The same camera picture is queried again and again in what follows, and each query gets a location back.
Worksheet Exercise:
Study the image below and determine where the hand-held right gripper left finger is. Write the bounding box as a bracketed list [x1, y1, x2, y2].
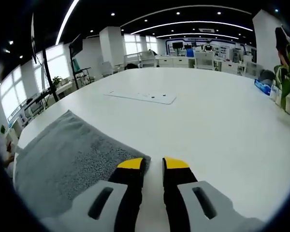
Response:
[40, 157, 145, 232]

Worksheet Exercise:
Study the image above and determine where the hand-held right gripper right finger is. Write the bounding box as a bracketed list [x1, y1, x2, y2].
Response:
[161, 156, 269, 232]

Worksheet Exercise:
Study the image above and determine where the grey towel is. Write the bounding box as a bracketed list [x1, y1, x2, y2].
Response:
[14, 110, 152, 218]

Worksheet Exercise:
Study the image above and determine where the white table hatch plate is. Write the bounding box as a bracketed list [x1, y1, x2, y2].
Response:
[103, 91, 177, 105]

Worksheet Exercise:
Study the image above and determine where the white office chair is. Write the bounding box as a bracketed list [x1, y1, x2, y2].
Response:
[100, 61, 114, 75]

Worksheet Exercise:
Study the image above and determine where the white mesh chair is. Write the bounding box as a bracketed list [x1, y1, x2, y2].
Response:
[194, 52, 215, 71]

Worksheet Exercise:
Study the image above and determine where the blue packet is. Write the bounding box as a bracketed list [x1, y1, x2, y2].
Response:
[253, 78, 273, 96]

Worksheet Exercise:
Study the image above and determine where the grey office chair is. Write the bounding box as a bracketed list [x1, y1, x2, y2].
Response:
[260, 69, 276, 82]

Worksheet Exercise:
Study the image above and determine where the green potted plant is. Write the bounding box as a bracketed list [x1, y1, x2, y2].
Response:
[269, 43, 290, 116]

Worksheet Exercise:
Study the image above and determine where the large monitor on black stand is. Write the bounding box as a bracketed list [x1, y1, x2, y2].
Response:
[30, 12, 60, 103]

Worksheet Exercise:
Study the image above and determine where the white bed frame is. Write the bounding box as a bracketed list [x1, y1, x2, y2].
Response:
[124, 51, 159, 68]

